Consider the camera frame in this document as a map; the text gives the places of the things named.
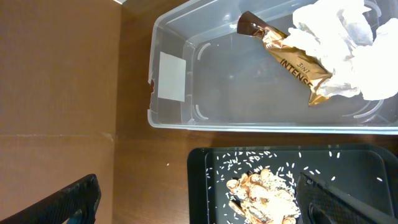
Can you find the white tissue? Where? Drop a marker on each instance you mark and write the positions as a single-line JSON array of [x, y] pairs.
[[361, 61]]

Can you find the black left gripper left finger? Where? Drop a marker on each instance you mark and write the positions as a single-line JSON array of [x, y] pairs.
[[76, 203]]

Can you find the black rectangular tray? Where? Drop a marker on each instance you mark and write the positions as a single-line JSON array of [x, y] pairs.
[[365, 172]]

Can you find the food scraps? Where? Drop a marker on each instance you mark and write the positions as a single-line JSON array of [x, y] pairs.
[[264, 197]]

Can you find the clear plastic waste bin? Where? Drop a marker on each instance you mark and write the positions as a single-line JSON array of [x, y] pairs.
[[208, 77]]

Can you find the brown cardboard panel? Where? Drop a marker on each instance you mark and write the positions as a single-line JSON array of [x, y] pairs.
[[59, 70]]

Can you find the gold coffee sachet wrapper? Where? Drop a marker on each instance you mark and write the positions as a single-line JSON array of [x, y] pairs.
[[303, 67]]

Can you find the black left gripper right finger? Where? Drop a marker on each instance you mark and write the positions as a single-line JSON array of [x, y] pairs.
[[321, 203]]

